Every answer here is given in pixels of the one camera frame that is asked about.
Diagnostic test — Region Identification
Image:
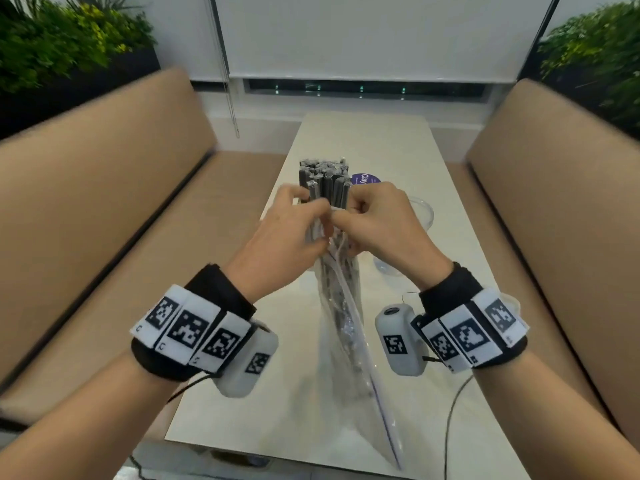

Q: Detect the person's left hand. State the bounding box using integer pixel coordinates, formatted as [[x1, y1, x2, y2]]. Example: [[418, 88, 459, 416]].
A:
[[223, 185, 335, 301]]

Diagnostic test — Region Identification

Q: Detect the person's right hand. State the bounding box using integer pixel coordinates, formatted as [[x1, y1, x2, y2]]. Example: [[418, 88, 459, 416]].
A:
[[331, 182, 453, 290]]

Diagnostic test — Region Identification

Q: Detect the bundle of grey sticks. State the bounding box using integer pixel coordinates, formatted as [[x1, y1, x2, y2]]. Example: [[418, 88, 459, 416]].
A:
[[298, 156, 371, 395]]

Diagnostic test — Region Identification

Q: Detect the clear plastic zip bag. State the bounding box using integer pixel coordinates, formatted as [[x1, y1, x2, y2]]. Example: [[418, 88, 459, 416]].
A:
[[302, 205, 404, 470]]

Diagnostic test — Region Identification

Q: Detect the person's right forearm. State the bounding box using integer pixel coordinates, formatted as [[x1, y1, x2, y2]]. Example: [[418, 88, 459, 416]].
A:
[[470, 351, 640, 480]]

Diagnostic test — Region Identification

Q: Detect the person's left forearm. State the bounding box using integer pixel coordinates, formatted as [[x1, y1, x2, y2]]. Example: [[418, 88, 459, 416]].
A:
[[0, 345, 221, 480]]

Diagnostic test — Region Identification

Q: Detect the clear plastic bowl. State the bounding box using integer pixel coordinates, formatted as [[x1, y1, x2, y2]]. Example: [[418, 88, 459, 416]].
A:
[[372, 195, 435, 278]]

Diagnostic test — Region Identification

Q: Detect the black wristband with marker blocks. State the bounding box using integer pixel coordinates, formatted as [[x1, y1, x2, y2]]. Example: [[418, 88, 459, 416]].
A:
[[131, 264, 258, 381], [417, 262, 531, 374]]

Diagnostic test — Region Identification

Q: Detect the white roller blind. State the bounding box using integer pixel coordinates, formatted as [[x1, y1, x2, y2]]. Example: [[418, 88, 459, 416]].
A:
[[150, 0, 557, 86]]

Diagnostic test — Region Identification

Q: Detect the tan upholstered bench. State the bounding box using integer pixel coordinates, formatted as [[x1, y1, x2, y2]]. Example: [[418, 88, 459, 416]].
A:
[[446, 78, 640, 451], [0, 67, 290, 431]]

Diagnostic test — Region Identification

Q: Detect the black planter box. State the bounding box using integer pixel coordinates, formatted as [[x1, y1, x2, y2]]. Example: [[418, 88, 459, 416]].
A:
[[0, 46, 162, 141]]

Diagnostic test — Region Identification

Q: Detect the green leafy plant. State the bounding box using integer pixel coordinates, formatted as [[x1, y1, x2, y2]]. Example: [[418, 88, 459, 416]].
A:
[[536, 0, 640, 141], [0, 0, 157, 94]]

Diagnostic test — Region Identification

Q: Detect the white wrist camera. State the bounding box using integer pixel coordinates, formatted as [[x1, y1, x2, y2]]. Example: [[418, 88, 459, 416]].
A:
[[216, 322, 279, 398], [375, 304, 427, 376]]

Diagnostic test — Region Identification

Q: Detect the white blind cord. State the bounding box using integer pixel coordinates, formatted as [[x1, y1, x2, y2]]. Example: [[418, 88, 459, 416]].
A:
[[214, 0, 240, 139]]

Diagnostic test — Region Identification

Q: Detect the thin black cable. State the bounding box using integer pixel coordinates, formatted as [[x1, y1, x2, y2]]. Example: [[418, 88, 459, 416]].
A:
[[442, 372, 476, 480], [165, 372, 217, 406]]

